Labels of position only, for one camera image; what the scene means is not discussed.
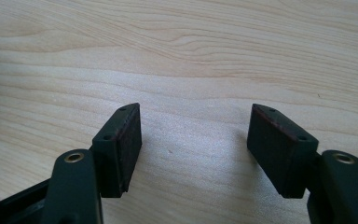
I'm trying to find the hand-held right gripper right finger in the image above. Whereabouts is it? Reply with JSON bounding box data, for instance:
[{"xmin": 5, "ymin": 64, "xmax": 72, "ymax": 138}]
[{"xmin": 246, "ymin": 103, "xmax": 322, "ymax": 200}]

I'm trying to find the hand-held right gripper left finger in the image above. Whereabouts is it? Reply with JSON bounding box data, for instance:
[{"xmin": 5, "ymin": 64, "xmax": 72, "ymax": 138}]
[{"xmin": 89, "ymin": 103, "xmax": 143, "ymax": 199}]

